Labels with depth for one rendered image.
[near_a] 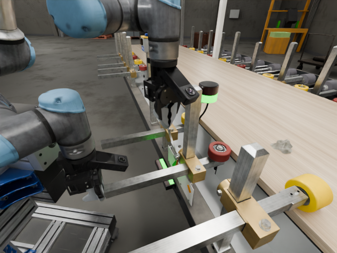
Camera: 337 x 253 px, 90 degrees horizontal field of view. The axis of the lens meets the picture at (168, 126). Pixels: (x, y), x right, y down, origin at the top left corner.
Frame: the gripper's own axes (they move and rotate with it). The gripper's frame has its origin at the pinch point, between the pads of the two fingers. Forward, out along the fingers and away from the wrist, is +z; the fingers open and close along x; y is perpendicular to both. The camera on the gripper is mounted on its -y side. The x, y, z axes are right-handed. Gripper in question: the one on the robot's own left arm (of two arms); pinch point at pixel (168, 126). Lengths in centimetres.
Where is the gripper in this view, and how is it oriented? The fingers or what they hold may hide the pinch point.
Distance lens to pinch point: 53.6
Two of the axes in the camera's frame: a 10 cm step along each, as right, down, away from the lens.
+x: -7.6, 3.6, -5.4
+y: -6.5, -4.4, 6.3
